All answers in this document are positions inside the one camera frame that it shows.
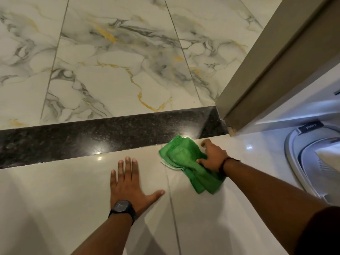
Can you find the person's left hand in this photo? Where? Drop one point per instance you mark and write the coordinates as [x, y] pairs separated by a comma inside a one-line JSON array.
[[128, 189]]

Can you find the person's right hand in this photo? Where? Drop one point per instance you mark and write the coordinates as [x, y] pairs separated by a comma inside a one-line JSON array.
[[213, 156]]

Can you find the person's left little finger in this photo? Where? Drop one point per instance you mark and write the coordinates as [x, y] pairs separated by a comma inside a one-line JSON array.
[[113, 177]]

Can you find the person's left thumb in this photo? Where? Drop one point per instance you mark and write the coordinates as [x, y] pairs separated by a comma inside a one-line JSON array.
[[155, 196]]

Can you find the person's left middle finger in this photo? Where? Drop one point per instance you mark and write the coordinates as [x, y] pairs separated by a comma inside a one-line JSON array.
[[128, 167]]

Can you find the person's right thumb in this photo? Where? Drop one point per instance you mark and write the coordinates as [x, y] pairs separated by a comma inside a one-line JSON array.
[[201, 161]]

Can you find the green microfiber cloth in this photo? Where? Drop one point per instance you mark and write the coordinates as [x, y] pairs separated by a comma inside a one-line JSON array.
[[191, 164]]

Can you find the person's left forearm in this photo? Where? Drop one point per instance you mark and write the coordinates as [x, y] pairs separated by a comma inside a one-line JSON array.
[[106, 233]]

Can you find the person's right forearm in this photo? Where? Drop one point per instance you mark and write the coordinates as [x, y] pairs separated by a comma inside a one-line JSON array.
[[271, 199]]

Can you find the dark thread wristband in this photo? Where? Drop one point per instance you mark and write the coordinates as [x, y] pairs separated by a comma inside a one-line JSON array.
[[224, 164]]

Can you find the black wristwatch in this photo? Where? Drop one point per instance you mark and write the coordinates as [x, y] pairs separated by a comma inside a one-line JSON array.
[[122, 207]]

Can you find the dark sleeve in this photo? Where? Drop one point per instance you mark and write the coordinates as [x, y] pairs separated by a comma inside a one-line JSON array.
[[318, 232]]

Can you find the beige door frame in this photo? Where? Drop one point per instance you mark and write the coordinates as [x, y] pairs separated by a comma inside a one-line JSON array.
[[276, 66]]

